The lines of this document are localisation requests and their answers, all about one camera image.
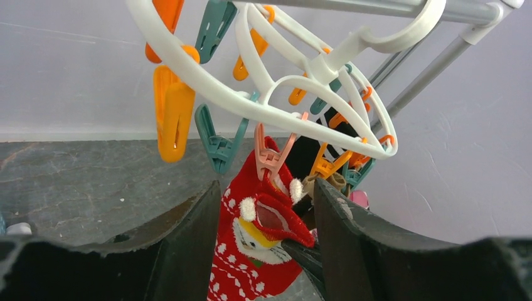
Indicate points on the silver white drying rack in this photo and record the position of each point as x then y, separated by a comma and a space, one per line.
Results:
469, 76

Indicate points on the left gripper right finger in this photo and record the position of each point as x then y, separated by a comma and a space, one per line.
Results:
365, 257

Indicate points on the pink camouflage bag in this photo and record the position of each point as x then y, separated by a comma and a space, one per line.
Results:
360, 198

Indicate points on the teal clothespin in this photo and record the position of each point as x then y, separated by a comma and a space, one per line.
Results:
217, 18
355, 175
220, 151

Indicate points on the black white-striped sock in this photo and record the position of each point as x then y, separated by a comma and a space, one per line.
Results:
304, 150

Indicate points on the white clip hanger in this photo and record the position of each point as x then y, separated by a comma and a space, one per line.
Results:
325, 75

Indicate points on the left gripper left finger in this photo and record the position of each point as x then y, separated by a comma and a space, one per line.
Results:
166, 258

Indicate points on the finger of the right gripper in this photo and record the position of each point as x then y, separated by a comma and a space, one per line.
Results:
309, 259

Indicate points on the pink clothespin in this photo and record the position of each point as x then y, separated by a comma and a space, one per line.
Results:
269, 161

